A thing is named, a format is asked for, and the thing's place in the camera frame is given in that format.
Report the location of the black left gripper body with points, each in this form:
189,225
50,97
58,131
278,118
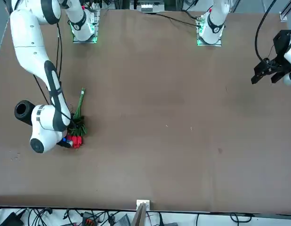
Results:
282,44

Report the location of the red tulip bunch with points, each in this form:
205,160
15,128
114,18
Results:
77,141

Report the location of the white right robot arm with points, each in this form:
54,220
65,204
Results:
30,47

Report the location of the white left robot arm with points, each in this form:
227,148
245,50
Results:
212,26

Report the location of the black cylindrical vase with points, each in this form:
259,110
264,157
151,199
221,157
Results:
21,110

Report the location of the grey power strip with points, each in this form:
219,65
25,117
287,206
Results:
146,7

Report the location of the black device with red connectors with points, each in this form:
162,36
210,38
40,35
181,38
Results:
88,219

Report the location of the black power adapter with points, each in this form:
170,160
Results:
11,219

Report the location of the aluminium rail corner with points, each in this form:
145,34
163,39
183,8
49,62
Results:
284,14

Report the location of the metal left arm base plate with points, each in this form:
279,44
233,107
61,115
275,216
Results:
199,35

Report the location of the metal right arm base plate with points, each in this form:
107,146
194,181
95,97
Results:
94,28

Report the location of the white post bracket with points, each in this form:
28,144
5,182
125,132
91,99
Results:
143,201

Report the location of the aluminium camera post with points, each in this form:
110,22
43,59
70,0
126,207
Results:
139,215

